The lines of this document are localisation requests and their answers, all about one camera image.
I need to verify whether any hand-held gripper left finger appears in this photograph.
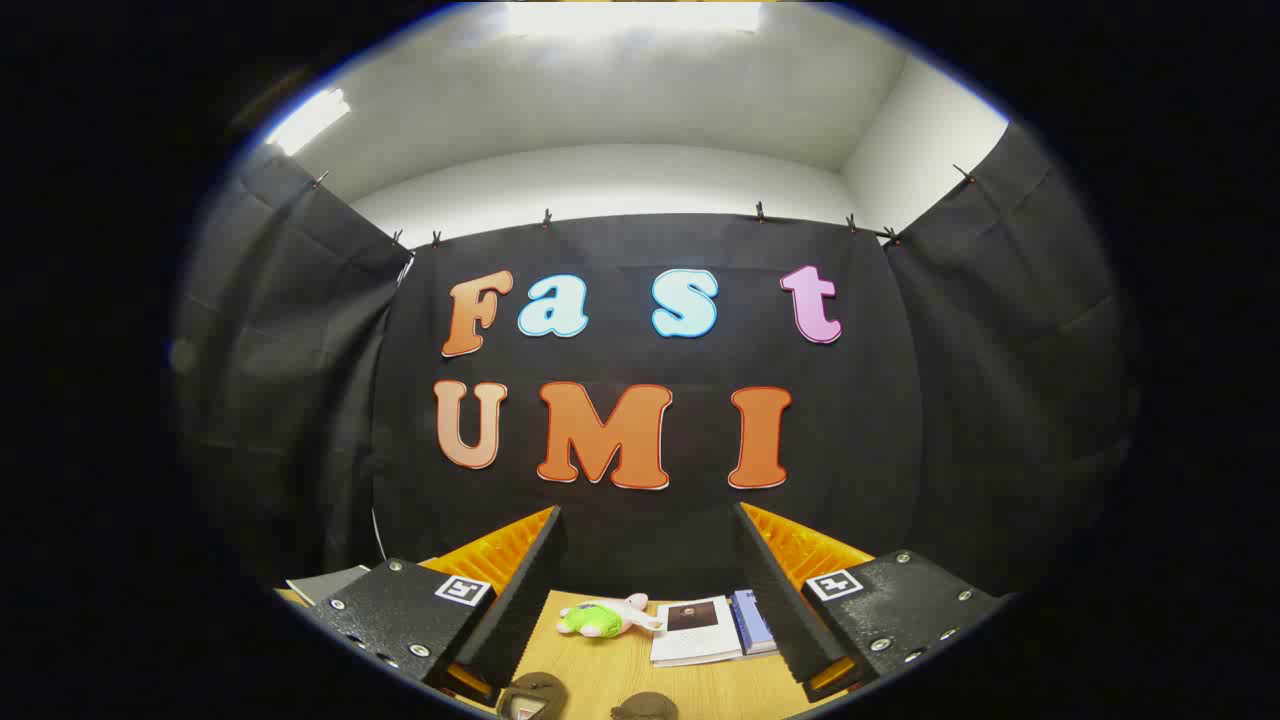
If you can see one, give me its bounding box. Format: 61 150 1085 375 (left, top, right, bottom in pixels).
300 505 566 706

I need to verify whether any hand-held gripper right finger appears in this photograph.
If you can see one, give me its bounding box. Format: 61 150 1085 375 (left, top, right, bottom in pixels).
733 500 1006 703

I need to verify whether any brown fuzzy shoe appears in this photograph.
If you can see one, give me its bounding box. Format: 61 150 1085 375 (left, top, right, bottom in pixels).
610 691 679 720
497 672 569 720

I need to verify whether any grey fabric storage box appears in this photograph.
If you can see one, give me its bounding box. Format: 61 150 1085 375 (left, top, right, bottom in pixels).
285 565 373 608

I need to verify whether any blue book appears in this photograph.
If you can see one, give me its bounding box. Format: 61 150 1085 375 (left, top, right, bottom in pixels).
730 588 779 657

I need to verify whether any green and pink plush toy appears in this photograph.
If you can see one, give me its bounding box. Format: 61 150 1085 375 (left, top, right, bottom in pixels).
557 592 666 639

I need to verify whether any white book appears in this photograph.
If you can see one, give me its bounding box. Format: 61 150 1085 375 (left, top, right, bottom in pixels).
650 596 746 668

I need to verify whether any black backdrop cloth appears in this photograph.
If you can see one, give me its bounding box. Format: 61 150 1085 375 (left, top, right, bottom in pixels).
170 120 1141 601

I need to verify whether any ceiling light panel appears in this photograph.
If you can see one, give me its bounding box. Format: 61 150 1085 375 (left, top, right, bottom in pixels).
505 0 766 39
265 88 351 156

